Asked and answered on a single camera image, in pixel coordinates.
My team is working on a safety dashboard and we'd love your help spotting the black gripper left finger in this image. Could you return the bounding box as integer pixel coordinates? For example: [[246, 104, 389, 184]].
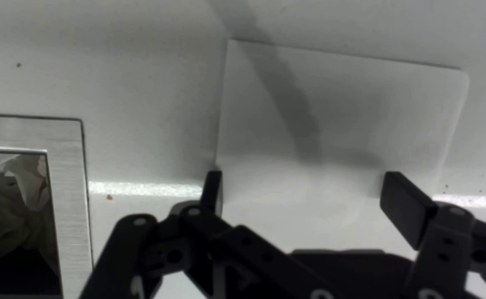
[[78, 167, 332, 299]]

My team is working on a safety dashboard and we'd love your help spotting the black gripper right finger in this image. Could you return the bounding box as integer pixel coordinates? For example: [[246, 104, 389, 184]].
[[379, 169, 486, 299]]

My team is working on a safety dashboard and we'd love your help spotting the white paper sheet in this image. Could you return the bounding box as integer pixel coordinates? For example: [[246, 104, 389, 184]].
[[214, 38, 471, 254]]

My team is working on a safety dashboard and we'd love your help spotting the large metal framed counter hole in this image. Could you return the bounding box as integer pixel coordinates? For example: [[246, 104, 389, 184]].
[[0, 113, 97, 299]]

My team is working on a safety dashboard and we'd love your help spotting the crumpled white paper trash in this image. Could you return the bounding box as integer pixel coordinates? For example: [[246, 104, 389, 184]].
[[0, 151, 52, 262]]

